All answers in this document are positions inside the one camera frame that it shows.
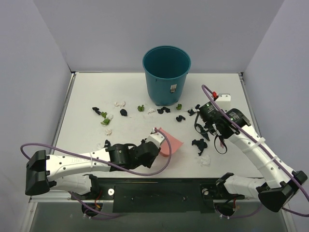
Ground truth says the large black paper scrap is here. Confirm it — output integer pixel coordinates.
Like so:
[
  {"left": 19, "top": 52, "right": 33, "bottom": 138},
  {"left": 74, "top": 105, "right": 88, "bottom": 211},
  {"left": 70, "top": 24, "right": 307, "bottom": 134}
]
[{"left": 191, "top": 138, "right": 208, "bottom": 156}]

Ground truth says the pink dustpan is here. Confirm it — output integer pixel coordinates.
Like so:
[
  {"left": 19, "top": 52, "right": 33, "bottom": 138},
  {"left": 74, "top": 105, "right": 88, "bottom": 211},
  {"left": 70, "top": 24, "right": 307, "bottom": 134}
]
[{"left": 156, "top": 127, "right": 184, "bottom": 158}]

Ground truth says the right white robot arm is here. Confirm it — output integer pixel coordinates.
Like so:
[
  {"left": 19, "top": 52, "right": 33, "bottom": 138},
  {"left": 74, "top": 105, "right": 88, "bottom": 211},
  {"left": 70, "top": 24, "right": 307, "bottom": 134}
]
[{"left": 197, "top": 102, "right": 308, "bottom": 212}]

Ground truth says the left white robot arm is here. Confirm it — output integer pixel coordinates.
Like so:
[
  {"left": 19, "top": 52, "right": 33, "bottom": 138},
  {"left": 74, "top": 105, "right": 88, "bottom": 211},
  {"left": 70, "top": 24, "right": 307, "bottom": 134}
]
[{"left": 25, "top": 138, "right": 162, "bottom": 199}]

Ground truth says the cream paper scrap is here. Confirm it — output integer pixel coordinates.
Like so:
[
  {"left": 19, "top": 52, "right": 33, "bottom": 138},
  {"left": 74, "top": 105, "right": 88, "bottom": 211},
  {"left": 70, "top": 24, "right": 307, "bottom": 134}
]
[
  {"left": 105, "top": 129, "right": 112, "bottom": 136},
  {"left": 114, "top": 101, "right": 126, "bottom": 108}
]

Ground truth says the green paper scrap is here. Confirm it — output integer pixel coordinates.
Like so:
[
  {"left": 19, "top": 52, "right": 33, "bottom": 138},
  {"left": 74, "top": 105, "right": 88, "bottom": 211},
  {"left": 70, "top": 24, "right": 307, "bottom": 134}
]
[
  {"left": 176, "top": 103, "right": 182, "bottom": 110},
  {"left": 101, "top": 112, "right": 110, "bottom": 126},
  {"left": 137, "top": 105, "right": 144, "bottom": 112}
]

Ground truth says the black round paper scrap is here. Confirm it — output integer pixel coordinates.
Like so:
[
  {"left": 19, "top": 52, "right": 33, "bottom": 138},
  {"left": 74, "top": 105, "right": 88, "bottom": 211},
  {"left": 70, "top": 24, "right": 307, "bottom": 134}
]
[{"left": 120, "top": 109, "right": 127, "bottom": 116}]

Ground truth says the black paper scrap near bucket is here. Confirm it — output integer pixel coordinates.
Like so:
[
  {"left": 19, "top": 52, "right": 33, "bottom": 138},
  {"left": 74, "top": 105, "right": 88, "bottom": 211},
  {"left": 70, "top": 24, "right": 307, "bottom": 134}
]
[{"left": 157, "top": 106, "right": 170, "bottom": 114}]

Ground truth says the black paper scrap left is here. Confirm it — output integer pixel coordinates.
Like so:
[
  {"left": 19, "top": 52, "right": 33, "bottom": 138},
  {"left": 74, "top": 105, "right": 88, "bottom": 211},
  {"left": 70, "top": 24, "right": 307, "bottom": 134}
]
[{"left": 92, "top": 107, "right": 101, "bottom": 115}]

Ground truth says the teal plastic bucket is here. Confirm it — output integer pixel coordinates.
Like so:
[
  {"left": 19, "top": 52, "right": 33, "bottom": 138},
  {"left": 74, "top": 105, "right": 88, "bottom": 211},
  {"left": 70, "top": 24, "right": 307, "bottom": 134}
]
[{"left": 142, "top": 45, "right": 191, "bottom": 106}]

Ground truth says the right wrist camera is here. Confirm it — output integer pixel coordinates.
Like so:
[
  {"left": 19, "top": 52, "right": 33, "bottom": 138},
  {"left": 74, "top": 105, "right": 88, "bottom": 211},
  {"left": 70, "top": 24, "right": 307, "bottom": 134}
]
[{"left": 212, "top": 91, "right": 231, "bottom": 112}]

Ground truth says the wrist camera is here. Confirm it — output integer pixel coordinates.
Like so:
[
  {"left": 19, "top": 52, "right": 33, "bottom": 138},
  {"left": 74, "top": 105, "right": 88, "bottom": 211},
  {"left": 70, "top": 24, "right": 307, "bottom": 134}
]
[
  {"left": 145, "top": 128, "right": 166, "bottom": 148},
  {"left": 212, "top": 91, "right": 231, "bottom": 112}
]

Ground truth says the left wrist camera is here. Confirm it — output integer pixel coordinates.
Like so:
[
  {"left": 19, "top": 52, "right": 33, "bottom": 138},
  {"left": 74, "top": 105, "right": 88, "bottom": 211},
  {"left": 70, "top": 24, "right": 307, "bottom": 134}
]
[{"left": 145, "top": 128, "right": 166, "bottom": 148}]

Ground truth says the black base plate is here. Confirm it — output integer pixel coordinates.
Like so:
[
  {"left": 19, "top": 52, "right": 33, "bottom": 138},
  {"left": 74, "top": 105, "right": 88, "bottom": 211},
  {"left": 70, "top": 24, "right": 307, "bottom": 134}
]
[{"left": 77, "top": 178, "right": 244, "bottom": 213}]

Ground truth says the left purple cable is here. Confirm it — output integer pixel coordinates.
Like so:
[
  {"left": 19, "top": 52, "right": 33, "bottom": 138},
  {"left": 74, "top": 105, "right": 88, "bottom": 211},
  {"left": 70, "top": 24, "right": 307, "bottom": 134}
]
[{"left": 20, "top": 128, "right": 172, "bottom": 176}]

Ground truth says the purple cable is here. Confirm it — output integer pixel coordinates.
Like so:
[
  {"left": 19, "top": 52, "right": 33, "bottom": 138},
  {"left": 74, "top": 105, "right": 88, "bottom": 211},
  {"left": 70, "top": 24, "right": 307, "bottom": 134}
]
[
  {"left": 201, "top": 84, "right": 309, "bottom": 217},
  {"left": 20, "top": 128, "right": 172, "bottom": 176}
]

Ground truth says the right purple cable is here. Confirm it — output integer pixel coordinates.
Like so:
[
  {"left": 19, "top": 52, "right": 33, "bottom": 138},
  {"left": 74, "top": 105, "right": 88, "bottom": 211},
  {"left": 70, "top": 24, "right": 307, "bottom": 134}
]
[{"left": 201, "top": 84, "right": 309, "bottom": 217}]

